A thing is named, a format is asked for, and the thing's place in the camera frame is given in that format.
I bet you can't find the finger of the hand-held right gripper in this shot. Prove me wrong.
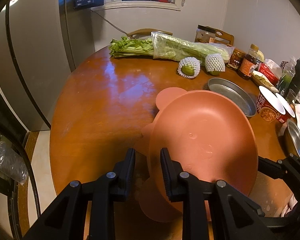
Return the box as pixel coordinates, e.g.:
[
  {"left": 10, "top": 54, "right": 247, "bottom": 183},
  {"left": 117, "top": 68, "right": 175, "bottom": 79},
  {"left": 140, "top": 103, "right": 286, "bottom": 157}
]
[{"left": 258, "top": 154, "right": 300, "bottom": 189}]

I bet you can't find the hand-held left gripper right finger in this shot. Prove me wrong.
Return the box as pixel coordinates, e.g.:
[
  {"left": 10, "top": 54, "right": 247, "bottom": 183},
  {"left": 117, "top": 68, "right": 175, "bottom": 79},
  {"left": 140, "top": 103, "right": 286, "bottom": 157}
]
[{"left": 160, "top": 148, "right": 278, "bottom": 240}]

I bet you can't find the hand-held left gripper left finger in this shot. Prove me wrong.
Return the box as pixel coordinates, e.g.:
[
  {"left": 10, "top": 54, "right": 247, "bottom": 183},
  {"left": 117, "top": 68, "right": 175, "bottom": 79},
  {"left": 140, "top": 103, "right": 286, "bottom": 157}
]
[{"left": 22, "top": 148, "right": 136, "bottom": 240}]

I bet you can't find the pink bear-shaped plate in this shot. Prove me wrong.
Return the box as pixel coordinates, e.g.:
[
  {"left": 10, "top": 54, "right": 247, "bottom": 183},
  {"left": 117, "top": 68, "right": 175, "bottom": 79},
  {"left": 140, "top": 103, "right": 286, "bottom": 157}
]
[
  {"left": 149, "top": 87, "right": 259, "bottom": 198},
  {"left": 134, "top": 124, "right": 213, "bottom": 223}
]

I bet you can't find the round metal plate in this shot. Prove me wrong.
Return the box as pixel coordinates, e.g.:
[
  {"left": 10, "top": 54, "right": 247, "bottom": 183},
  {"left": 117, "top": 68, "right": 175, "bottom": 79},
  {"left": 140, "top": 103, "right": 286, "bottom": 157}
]
[{"left": 207, "top": 77, "right": 257, "bottom": 117}]

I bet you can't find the metal bowl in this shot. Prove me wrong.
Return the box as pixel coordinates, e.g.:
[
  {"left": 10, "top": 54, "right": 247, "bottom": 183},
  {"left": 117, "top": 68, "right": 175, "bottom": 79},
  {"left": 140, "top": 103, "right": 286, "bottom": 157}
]
[{"left": 283, "top": 119, "right": 300, "bottom": 161}]

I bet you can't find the red instant noodle cup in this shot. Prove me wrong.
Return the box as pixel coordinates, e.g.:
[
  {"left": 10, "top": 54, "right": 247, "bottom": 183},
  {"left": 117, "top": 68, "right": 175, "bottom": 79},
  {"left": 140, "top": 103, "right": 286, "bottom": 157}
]
[
  {"left": 275, "top": 92, "right": 296, "bottom": 126},
  {"left": 256, "top": 85, "right": 289, "bottom": 123}
]

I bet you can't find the clear plastic cup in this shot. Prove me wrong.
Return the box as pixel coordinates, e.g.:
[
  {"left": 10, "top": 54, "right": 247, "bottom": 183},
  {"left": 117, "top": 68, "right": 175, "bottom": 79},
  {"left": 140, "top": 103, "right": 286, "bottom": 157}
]
[{"left": 286, "top": 89, "right": 299, "bottom": 105}]

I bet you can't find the white plate with shredded vegetables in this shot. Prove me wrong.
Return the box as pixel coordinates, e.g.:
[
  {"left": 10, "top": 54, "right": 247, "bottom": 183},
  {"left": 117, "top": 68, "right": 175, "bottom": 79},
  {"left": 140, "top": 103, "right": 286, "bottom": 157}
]
[{"left": 251, "top": 70, "right": 279, "bottom": 93}]

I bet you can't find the green drink bottle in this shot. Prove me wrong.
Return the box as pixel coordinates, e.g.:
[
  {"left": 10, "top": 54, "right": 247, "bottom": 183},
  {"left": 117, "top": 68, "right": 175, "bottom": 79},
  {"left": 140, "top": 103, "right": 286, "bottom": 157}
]
[{"left": 277, "top": 57, "right": 297, "bottom": 96}]

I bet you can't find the black thermos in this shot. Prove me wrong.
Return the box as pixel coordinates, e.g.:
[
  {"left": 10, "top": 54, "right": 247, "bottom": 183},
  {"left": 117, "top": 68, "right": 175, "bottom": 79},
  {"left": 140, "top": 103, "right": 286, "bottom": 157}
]
[{"left": 286, "top": 55, "right": 300, "bottom": 98}]

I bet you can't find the red tissue pack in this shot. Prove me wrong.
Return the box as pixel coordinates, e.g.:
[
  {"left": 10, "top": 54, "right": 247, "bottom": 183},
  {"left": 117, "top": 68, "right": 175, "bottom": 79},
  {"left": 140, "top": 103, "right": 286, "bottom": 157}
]
[{"left": 257, "top": 59, "right": 282, "bottom": 85}]

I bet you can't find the brown sauce bottle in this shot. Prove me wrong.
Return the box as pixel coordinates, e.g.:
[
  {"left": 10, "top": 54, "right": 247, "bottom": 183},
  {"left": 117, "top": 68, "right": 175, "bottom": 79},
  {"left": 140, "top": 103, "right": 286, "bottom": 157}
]
[{"left": 237, "top": 44, "right": 260, "bottom": 80}]

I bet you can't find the green fruit in foam net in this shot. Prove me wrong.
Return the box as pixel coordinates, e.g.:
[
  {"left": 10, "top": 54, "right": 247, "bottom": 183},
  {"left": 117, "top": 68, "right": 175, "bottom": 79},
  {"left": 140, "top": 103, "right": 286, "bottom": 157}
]
[
  {"left": 177, "top": 57, "right": 201, "bottom": 79},
  {"left": 204, "top": 53, "right": 226, "bottom": 76}
]

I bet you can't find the chili sauce jar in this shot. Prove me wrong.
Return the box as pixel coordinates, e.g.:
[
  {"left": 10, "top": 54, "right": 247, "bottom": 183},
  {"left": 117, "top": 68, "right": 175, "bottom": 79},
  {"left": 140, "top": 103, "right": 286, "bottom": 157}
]
[{"left": 227, "top": 48, "right": 246, "bottom": 70}]

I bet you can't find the crumpled clear plastic bottle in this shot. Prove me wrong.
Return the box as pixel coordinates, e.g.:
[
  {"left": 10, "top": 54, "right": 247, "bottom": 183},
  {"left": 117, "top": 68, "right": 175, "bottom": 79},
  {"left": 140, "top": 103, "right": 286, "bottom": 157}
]
[{"left": 0, "top": 141, "right": 28, "bottom": 183}]

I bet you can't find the loose celery bunch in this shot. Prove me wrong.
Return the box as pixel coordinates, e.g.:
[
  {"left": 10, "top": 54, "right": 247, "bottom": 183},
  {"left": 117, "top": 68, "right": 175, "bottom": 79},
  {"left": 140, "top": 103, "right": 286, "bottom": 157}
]
[{"left": 109, "top": 36, "right": 155, "bottom": 58}]

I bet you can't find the bagged celery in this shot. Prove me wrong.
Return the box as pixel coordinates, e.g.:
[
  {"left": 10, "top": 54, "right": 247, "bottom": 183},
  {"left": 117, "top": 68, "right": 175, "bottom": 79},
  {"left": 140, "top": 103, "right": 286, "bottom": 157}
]
[{"left": 151, "top": 31, "right": 234, "bottom": 64}]

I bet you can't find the wooden chair with cutout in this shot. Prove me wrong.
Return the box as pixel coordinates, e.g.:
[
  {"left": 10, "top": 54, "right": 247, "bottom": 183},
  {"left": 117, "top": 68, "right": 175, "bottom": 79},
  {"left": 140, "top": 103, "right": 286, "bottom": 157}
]
[{"left": 215, "top": 29, "right": 234, "bottom": 47}]

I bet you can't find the curved-back wooden chair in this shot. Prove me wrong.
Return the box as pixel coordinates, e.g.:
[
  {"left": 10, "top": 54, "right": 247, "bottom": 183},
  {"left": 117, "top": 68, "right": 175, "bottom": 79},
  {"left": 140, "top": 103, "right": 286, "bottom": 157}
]
[{"left": 127, "top": 29, "right": 173, "bottom": 40}]

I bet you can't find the large clear jar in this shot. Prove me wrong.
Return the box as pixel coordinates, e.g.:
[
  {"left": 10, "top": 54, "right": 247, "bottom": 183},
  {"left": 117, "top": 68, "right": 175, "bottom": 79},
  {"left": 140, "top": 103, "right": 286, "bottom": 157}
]
[{"left": 194, "top": 25, "right": 217, "bottom": 43}]

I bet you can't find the grey refrigerator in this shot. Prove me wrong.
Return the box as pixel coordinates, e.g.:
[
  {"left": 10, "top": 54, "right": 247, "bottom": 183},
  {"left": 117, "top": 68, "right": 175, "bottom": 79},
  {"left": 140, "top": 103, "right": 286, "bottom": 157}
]
[{"left": 0, "top": 0, "right": 95, "bottom": 133}]

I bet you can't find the black cable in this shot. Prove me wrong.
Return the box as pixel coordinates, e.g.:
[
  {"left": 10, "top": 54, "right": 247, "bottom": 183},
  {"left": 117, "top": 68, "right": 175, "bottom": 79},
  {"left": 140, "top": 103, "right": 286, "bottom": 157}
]
[{"left": 0, "top": 117, "right": 42, "bottom": 218}]

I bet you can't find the wall power cord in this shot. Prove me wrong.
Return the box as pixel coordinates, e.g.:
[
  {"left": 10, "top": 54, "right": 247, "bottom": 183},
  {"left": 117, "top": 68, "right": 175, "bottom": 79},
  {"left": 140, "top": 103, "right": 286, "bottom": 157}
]
[{"left": 91, "top": 9, "right": 128, "bottom": 34}]

